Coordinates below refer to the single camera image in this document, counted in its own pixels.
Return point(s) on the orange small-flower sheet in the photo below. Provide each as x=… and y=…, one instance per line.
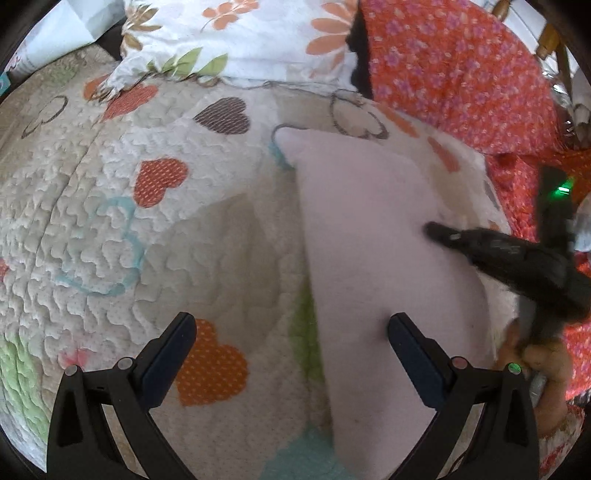
x=461, y=69

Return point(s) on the white paper bag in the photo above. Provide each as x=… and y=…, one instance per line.
x=60, y=32

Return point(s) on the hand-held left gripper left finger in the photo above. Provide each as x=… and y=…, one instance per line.
x=168, y=360

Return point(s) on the person's right hand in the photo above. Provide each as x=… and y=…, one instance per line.
x=547, y=369

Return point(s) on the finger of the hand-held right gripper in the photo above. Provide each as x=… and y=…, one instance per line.
x=452, y=237

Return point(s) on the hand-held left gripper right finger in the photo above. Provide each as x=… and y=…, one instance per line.
x=415, y=360

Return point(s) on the pale pink small cloth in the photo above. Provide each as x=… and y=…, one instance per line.
x=369, y=277

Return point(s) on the orange crinkled floral cloth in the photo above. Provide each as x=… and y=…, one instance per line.
x=521, y=184

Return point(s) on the white floral pillow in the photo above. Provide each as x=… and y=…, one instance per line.
x=258, y=37

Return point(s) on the quilted heart-pattern blanket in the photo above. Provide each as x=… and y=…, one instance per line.
x=92, y=207

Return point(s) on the wooden chair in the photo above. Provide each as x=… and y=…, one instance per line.
x=549, y=41

